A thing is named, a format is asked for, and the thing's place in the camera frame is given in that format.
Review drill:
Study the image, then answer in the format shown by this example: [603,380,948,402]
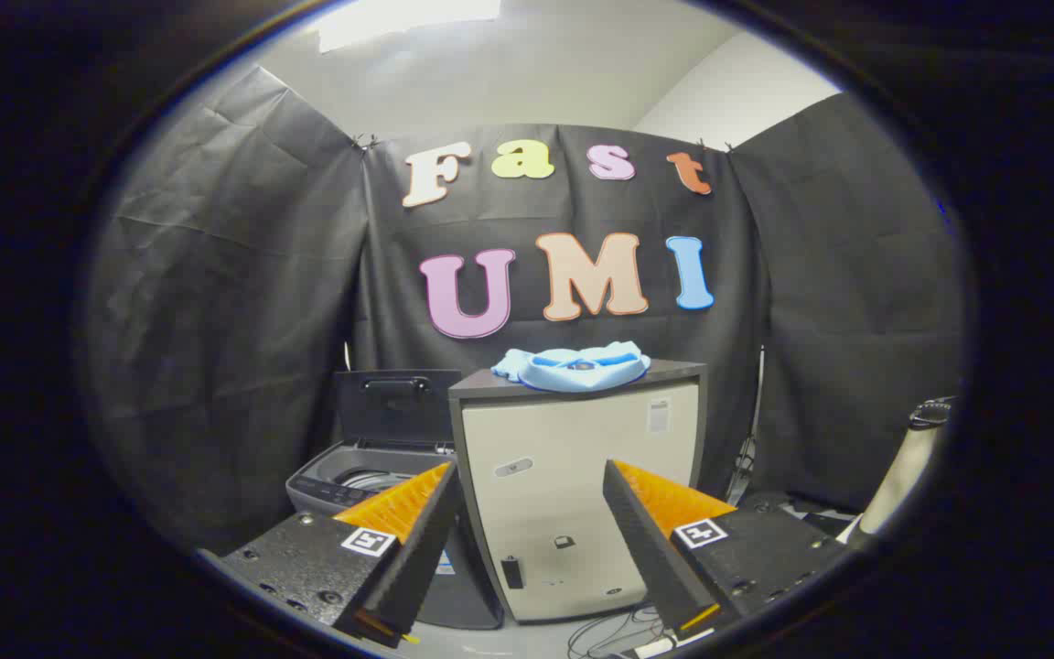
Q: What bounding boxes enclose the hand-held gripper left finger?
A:
[202,460,464,651]

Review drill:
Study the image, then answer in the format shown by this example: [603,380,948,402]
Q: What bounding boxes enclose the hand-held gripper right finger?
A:
[602,458,857,642]

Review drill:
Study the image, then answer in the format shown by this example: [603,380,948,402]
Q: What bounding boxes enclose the grey washing machine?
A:
[286,438,505,631]

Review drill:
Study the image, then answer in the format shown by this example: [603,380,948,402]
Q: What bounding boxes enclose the light blue shirt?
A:
[490,340,652,394]

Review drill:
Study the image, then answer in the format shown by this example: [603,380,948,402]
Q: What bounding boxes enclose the beige cabinet with grey top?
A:
[448,359,709,625]

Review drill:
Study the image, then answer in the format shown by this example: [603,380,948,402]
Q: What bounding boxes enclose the black backdrop cloth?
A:
[79,64,967,559]

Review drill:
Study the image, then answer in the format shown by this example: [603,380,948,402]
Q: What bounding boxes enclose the tangle of floor cables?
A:
[567,604,674,659]

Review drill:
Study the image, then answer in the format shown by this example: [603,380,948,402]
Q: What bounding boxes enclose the black hanging cables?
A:
[728,346,766,504]

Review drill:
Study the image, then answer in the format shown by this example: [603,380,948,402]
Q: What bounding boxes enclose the cream pole with black strap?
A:
[843,398,956,546]

